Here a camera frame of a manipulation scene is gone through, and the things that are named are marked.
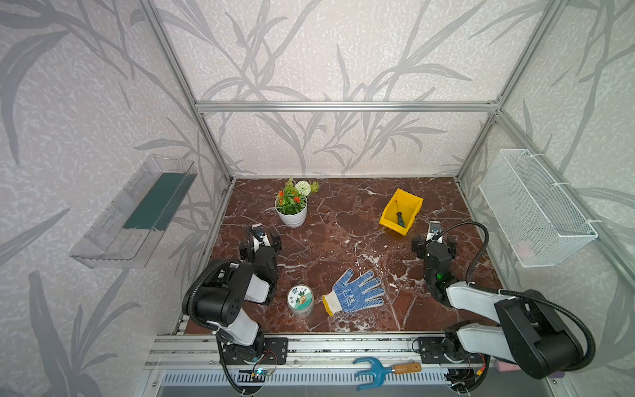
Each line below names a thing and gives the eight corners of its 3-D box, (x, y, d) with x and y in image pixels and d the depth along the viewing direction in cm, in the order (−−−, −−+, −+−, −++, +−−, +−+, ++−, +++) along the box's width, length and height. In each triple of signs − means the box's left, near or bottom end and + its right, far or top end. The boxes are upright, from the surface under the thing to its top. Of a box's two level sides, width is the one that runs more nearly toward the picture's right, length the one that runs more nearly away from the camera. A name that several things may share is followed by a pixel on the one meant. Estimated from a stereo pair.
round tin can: (290, 318, 82) (285, 310, 75) (292, 293, 87) (289, 284, 80) (313, 318, 82) (311, 310, 75) (314, 293, 87) (312, 284, 80)
